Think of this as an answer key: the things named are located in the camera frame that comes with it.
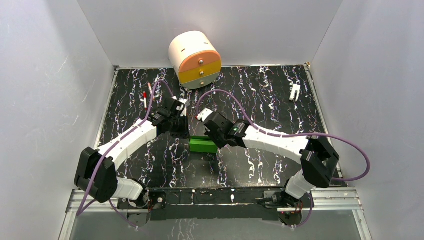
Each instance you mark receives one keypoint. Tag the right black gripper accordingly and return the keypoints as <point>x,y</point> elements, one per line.
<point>209,134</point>

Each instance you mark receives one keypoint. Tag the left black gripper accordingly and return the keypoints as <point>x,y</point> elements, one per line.
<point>180,125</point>

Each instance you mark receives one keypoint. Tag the green paper box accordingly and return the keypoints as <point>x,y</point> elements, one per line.
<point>202,144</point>

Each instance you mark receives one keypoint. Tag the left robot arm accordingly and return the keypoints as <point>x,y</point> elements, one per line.
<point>97,168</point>

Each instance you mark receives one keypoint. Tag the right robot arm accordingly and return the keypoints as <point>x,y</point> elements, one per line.
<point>317,157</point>

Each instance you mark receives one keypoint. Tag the red capped marker pen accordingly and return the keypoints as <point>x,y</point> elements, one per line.
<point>144,94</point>

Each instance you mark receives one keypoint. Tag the pink marker pen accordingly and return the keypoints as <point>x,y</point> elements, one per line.
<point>151,92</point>

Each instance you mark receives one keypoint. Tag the round three-drawer storage cabinet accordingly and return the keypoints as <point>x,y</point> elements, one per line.
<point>195,60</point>

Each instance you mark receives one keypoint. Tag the small white plastic clip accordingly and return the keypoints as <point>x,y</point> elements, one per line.
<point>295,93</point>

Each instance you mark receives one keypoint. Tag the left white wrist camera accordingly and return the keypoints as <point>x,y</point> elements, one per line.
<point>182,107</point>

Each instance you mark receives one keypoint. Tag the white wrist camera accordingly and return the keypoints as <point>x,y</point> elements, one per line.
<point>182,107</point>
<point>204,114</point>

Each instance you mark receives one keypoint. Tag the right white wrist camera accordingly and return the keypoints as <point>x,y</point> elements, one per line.
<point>204,114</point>

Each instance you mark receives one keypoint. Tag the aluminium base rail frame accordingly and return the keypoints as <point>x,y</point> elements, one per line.
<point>219,214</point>

